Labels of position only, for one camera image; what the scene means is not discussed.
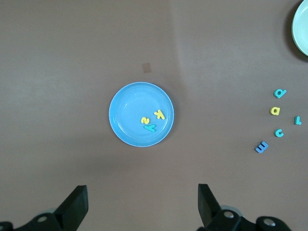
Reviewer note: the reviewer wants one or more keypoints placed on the teal letter c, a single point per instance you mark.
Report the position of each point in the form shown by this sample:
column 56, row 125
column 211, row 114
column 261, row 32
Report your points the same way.
column 276, row 133

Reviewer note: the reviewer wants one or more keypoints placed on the teal letter l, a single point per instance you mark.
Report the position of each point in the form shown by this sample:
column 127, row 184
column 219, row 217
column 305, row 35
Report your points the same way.
column 297, row 121

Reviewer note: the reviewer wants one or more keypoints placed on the blue letter E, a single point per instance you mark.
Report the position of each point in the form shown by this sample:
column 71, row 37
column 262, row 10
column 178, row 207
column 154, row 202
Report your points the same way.
column 261, row 147

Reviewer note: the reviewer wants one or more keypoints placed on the pale green plate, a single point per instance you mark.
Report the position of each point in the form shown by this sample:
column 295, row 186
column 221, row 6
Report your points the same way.
column 302, row 29

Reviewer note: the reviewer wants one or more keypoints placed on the yellow letter s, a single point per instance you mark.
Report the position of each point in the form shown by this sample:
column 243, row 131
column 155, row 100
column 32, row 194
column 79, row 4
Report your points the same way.
column 144, row 120

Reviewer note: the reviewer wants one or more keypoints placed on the teal letter y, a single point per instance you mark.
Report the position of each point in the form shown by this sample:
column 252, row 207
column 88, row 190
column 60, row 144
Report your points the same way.
column 150, row 128

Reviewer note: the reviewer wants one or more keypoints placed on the blue plate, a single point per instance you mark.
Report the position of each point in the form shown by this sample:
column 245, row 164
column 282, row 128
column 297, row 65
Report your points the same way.
column 130, row 108

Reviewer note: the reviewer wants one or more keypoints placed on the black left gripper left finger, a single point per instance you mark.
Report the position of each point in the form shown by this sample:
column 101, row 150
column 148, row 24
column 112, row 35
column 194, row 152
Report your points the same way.
column 74, row 204

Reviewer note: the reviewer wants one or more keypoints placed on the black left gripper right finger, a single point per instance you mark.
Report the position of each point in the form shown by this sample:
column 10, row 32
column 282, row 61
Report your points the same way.
column 209, row 209

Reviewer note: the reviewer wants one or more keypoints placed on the brown tape patch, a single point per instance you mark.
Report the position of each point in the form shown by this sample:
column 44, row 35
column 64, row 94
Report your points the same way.
column 146, row 68

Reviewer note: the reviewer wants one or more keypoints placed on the yellow letter k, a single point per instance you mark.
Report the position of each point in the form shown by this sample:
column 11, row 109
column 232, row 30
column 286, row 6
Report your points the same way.
column 159, row 114

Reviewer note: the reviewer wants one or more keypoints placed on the yellow letter d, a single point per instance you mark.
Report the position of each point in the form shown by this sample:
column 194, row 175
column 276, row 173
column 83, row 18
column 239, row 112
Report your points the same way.
column 274, row 111

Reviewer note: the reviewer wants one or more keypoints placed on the teal letter p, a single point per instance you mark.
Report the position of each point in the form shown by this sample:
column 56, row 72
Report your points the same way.
column 279, row 93

